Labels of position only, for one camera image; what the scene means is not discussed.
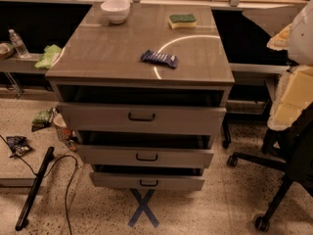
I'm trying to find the blue rxbar blueberry bar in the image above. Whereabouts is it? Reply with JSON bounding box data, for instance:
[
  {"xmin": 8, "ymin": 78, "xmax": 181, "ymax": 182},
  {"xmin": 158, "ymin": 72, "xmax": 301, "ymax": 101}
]
[{"xmin": 141, "ymin": 50, "xmax": 178, "ymax": 69}]

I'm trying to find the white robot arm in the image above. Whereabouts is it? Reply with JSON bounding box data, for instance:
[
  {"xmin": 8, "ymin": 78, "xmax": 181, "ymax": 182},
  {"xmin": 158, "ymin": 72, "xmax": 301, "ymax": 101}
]
[{"xmin": 267, "ymin": 0, "xmax": 313, "ymax": 131}]

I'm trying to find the yellow green sponge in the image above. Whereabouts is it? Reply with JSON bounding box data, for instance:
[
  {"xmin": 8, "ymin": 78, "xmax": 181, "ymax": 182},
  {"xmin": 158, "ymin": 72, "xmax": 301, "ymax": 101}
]
[{"xmin": 168, "ymin": 14, "xmax": 197, "ymax": 29}]

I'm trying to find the grey drawer cabinet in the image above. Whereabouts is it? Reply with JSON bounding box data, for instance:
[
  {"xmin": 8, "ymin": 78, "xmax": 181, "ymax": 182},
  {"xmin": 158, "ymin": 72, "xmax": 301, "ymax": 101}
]
[{"xmin": 46, "ymin": 4, "xmax": 234, "ymax": 178}]

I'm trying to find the middle grey drawer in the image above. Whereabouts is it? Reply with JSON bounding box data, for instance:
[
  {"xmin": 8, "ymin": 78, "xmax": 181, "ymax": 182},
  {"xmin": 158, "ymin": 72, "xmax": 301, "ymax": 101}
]
[{"xmin": 77, "ymin": 145, "xmax": 213, "ymax": 168}]

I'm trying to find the grey drawer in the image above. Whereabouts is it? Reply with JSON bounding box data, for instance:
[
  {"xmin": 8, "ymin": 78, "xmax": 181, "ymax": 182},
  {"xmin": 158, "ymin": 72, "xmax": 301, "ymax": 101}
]
[
  {"xmin": 90, "ymin": 172, "xmax": 204, "ymax": 191},
  {"xmin": 77, "ymin": 145, "xmax": 213, "ymax": 168},
  {"xmin": 58, "ymin": 103, "xmax": 226, "ymax": 135}
]

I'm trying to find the top grey drawer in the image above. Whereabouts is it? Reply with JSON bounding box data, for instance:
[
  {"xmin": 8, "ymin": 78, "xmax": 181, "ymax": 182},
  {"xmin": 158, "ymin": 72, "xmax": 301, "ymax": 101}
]
[{"xmin": 58, "ymin": 103, "xmax": 226, "ymax": 135}]

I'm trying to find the bottom grey drawer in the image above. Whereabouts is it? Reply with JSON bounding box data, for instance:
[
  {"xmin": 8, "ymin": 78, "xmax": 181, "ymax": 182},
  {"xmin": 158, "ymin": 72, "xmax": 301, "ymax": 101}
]
[{"xmin": 90, "ymin": 172, "xmax": 204, "ymax": 191}]

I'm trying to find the blue tape cross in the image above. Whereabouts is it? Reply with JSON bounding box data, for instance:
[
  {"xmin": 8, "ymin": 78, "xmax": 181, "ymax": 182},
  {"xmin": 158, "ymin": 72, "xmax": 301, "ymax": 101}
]
[{"xmin": 128, "ymin": 189, "xmax": 159, "ymax": 228}]

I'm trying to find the white ceramic bowl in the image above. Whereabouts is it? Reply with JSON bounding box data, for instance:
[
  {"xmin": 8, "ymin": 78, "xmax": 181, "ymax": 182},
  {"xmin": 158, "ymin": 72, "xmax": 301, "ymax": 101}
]
[{"xmin": 101, "ymin": 0, "xmax": 130, "ymax": 24}]

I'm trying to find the green snack bag on floor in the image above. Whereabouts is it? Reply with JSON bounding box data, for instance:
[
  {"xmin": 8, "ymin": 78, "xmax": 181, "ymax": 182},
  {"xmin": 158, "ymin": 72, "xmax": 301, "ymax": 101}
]
[{"xmin": 31, "ymin": 109, "xmax": 54, "ymax": 132}]

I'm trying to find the green cloth rag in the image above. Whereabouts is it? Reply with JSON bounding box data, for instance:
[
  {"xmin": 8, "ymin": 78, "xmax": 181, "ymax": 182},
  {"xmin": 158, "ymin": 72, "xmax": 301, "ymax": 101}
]
[{"xmin": 34, "ymin": 44, "xmax": 62, "ymax": 69}]

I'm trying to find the black office chair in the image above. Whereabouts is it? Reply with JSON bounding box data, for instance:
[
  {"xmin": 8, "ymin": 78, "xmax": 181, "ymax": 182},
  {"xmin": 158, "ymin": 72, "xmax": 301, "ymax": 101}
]
[{"xmin": 227, "ymin": 103, "xmax": 313, "ymax": 232}]

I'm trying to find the blue snack bag on floor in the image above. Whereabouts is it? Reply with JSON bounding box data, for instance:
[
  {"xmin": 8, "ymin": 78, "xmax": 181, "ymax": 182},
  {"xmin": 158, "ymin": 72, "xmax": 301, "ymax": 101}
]
[{"xmin": 6, "ymin": 136, "xmax": 32, "ymax": 157}]

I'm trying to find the clear plastic water bottle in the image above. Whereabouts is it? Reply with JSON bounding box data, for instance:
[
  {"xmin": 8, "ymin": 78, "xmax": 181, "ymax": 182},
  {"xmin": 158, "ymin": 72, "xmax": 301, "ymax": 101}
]
[{"xmin": 9, "ymin": 29, "xmax": 29, "ymax": 58}]

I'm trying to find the brown bowl on shelf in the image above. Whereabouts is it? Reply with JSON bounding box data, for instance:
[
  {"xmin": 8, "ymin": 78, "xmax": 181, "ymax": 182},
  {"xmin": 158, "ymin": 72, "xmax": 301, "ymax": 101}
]
[{"xmin": 0, "ymin": 42, "xmax": 15, "ymax": 60}]

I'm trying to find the black floor bar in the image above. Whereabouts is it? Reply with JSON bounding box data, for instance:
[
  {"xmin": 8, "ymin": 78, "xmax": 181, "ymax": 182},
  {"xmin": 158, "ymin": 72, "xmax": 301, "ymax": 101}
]
[{"xmin": 15, "ymin": 147, "xmax": 55, "ymax": 231}]

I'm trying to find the black floor cable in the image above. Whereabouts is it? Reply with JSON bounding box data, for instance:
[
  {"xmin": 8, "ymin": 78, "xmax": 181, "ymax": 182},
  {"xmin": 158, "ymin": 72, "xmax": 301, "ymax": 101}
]
[{"xmin": 0, "ymin": 134, "xmax": 79, "ymax": 235}]

